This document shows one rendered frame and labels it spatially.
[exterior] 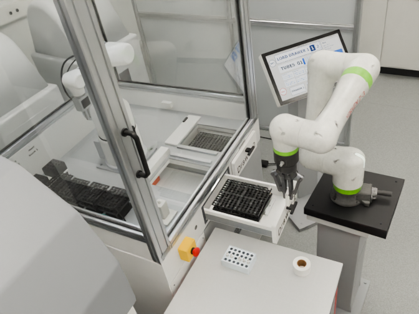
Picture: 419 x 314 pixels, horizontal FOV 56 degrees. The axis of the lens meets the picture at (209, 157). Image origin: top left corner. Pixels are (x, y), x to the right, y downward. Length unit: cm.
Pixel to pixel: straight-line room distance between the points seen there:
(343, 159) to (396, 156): 176
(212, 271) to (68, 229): 101
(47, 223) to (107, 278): 17
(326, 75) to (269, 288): 88
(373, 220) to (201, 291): 78
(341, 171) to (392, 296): 105
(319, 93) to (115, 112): 90
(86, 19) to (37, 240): 54
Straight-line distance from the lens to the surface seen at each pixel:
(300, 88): 231
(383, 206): 189
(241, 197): 178
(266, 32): 325
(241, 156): 199
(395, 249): 280
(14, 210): 78
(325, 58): 168
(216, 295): 165
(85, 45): 104
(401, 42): 439
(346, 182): 179
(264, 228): 168
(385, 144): 358
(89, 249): 82
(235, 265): 167
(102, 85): 109
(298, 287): 165
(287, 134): 135
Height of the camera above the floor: 215
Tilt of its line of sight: 38 degrees down
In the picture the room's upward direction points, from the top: 11 degrees counter-clockwise
